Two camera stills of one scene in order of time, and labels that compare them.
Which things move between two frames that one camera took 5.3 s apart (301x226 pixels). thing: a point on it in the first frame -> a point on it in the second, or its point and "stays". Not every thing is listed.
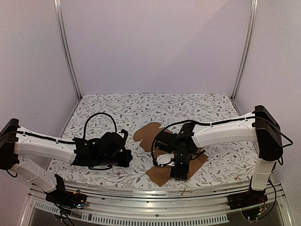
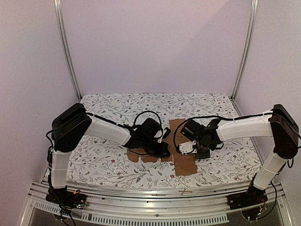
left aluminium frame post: (58, 7) stays
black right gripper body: (179, 173) -> (202, 153)
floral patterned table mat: (96, 115) stays
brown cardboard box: (145, 133) -> (184, 163)
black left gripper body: (107, 160) -> (152, 149)
